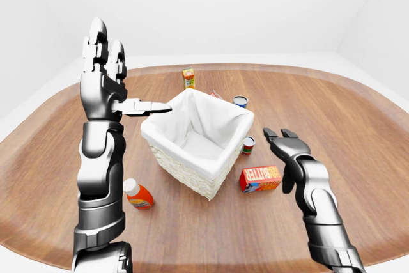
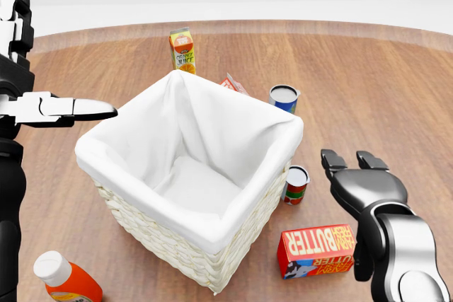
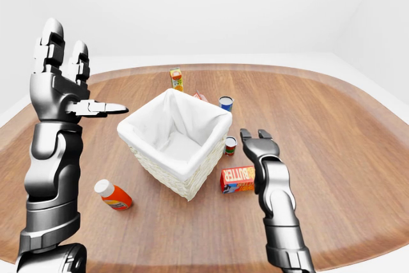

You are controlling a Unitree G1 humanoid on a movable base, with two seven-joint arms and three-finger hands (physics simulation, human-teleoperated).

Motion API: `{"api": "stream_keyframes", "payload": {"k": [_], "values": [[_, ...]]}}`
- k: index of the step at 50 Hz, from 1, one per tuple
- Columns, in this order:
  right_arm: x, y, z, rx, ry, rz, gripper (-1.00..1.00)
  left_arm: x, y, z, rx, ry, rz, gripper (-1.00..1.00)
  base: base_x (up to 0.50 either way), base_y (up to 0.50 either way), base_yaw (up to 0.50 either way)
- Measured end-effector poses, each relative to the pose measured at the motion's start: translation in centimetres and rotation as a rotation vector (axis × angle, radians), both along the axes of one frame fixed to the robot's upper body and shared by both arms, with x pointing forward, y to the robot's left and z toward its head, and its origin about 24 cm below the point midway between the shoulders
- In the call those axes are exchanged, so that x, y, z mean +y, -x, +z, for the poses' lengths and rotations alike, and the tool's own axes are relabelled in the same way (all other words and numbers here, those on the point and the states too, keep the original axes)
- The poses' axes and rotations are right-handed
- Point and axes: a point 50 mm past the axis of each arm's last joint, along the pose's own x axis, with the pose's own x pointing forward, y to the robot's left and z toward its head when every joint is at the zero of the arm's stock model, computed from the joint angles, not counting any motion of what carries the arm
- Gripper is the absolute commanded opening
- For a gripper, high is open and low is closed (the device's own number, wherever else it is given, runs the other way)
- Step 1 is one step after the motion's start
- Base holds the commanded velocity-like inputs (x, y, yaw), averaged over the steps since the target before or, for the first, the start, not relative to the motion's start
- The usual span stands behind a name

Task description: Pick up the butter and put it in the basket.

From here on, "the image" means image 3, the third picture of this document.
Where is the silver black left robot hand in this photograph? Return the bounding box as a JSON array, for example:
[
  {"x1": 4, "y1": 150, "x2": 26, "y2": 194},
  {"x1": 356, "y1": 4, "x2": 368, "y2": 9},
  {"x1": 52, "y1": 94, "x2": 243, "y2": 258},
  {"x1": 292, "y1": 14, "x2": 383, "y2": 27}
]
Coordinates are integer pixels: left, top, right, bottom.
[{"x1": 29, "y1": 17, "x2": 130, "y2": 124}]

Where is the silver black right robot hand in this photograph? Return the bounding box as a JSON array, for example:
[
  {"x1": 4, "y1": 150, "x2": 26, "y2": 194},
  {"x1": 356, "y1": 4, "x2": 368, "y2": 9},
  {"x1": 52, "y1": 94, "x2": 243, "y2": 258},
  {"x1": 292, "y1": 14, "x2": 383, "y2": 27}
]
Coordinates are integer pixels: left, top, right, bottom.
[{"x1": 239, "y1": 128, "x2": 281, "y2": 162}]

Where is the red butter box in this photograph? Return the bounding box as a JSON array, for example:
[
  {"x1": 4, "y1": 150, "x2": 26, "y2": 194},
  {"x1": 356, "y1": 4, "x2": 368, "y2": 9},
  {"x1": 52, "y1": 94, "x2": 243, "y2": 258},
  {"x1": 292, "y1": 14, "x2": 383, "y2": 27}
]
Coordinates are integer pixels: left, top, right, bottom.
[{"x1": 219, "y1": 165, "x2": 256, "y2": 194}]

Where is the white wicker basket with liner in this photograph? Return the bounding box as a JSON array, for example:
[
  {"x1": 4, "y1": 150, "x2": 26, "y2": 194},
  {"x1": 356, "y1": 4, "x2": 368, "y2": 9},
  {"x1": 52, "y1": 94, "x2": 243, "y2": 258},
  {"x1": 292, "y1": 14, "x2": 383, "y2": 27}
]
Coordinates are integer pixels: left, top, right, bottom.
[{"x1": 116, "y1": 88, "x2": 233, "y2": 202}]

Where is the red green tin can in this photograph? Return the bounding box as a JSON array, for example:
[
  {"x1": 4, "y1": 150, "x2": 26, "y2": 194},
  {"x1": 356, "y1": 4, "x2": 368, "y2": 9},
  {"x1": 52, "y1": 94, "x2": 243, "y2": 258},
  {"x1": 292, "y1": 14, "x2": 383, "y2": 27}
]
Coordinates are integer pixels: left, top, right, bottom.
[{"x1": 224, "y1": 136, "x2": 238, "y2": 157}]

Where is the blue tin can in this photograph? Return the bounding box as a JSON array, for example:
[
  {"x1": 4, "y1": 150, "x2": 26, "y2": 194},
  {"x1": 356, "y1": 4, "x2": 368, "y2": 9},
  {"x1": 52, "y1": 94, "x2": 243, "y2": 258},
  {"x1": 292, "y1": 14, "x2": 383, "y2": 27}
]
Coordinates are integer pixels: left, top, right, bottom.
[{"x1": 219, "y1": 95, "x2": 235, "y2": 113}]

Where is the small red white carton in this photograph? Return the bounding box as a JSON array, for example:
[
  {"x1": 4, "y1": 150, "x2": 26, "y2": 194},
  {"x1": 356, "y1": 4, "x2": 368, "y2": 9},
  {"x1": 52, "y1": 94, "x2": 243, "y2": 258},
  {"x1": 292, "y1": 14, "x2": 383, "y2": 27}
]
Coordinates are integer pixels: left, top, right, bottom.
[{"x1": 192, "y1": 90, "x2": 210, "y2": 104}]

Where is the yellow orange juice carton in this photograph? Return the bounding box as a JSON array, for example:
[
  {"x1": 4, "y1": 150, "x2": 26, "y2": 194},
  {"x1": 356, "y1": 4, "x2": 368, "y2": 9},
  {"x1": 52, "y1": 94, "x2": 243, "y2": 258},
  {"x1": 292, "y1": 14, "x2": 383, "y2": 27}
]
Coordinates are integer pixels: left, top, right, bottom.
[{"x1": 169, "y1": 66, "x2": 185, "y2": 93}]

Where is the orange bottle with white cap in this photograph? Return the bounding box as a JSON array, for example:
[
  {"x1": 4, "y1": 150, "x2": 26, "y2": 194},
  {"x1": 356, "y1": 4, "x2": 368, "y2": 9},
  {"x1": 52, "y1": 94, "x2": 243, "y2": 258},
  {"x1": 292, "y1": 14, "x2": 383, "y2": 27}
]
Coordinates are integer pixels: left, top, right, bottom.
[{"x1": 93, "y1": 178, "x2": 134, "y2": 212}]

